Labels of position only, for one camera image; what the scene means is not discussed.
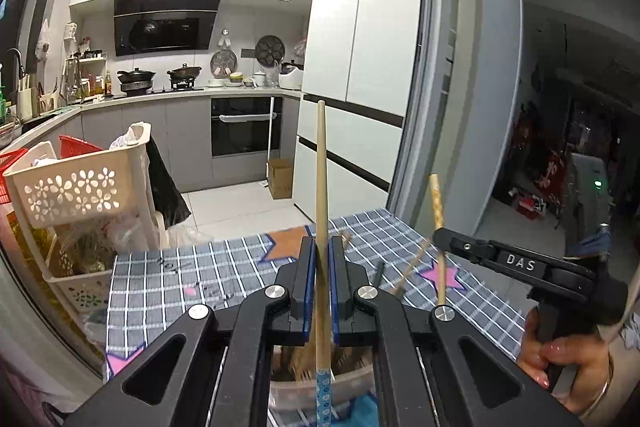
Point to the beige plastic utensil holder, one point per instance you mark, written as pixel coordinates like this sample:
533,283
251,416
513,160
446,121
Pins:
296,390

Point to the round plate on wall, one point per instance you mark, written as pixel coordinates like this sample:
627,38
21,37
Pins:
223,63

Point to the round patterned pan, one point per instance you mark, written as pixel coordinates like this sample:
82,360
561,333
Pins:
269,51

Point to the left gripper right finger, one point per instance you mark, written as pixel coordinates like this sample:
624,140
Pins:
340,293

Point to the grey checked tablecloth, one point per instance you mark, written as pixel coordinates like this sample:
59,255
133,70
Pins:
151,289

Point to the cardboard box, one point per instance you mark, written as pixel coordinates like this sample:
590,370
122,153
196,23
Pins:
280,178

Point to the black range hood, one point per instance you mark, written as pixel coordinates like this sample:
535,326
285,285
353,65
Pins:
163,26

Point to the red basket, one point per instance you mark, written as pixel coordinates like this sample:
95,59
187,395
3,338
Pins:
69,147

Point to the black built-in oven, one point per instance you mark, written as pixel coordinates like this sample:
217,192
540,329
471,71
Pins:
245,125

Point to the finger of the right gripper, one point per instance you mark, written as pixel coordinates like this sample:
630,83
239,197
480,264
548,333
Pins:
460,245

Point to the cream flower-cutout basket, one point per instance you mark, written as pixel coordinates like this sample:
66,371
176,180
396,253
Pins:
47,192

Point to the blue patterned wooden chopstick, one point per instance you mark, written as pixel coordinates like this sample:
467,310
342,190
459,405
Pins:
322,314

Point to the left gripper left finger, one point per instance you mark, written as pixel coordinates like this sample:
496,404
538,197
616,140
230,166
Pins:
302,292

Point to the black wok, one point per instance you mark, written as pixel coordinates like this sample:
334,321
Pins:
135,82

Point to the white refrigerator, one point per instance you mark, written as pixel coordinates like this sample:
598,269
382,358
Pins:
359,62

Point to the plain wooden chopstick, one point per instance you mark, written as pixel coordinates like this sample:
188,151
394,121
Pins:
399,288

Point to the black cloth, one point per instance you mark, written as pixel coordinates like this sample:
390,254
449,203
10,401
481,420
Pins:
166,197

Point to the brown lidded pot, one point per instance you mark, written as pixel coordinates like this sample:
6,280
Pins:
183,78

